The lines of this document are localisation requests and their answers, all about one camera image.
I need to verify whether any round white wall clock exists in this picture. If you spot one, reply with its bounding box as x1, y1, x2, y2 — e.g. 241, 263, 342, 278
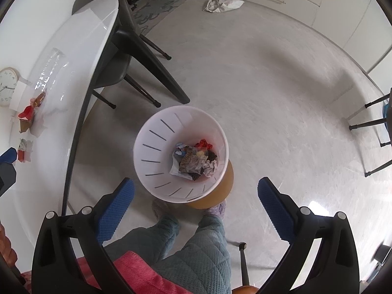
0, 67, 20, 108

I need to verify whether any wooden stool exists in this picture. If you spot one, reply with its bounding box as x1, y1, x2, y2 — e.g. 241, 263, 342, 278
231, 242, 261, 294

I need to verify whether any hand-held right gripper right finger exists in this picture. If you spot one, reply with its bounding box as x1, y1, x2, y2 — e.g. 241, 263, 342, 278
257, 177, 360, 294

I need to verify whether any person's left slipper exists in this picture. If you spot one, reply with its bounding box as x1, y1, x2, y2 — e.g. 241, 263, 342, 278
152, 197, 175, 221

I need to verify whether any white bin with yellow base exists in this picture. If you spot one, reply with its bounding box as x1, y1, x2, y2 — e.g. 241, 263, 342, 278
133, 106, 235, 210

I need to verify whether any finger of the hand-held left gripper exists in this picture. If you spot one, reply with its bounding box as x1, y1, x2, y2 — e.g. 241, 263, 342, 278
0, 147, 18, 198

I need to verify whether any person's right slipper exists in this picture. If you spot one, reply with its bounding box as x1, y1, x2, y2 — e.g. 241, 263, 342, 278
204, 199, 228, 221

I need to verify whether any pink fleece garment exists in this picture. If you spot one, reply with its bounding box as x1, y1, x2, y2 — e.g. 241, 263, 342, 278
75, 250, 196, 294

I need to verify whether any white card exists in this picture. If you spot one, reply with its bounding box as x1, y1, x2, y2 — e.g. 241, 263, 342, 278
9, 78, 31, 112

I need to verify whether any person's left leg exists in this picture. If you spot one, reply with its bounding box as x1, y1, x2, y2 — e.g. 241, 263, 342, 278
104, 214, 181, 270

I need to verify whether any grey chair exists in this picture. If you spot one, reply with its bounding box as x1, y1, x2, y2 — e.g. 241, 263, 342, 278
72, 0, 172, 109

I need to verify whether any clear plastic bottle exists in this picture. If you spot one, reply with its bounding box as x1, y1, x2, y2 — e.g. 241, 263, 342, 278
31, 47, 66, 94

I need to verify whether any grey patterned rug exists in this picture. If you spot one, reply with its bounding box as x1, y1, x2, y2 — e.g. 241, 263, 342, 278
129, 0, 195, 36

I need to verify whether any person's slipper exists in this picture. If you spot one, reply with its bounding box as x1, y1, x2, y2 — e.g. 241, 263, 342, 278
204, 199, 228, 221
152, 197, 175, 221

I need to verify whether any white tote bag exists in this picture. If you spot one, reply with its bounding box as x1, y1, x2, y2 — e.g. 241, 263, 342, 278
203, 0, 245, 13

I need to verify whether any black metal legged chair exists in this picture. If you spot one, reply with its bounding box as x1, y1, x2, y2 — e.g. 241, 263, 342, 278
348, 89, 392, 178

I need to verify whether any person's leg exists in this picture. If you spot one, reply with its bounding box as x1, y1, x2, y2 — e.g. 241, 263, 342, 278
150, 213, 232, 294
104, 214, 181, 270

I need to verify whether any large red paper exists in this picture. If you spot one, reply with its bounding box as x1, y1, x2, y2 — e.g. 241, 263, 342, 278
18, 105, 35, 134

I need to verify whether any person's right leg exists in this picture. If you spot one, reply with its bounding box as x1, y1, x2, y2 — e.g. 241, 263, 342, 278
150, 213, 232, 294

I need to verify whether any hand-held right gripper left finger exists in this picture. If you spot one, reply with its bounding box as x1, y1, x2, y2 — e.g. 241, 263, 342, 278
31, 177, 136, 294

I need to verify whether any blue face mask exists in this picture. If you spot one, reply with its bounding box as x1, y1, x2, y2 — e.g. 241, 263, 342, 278
169, 143, 196, 180

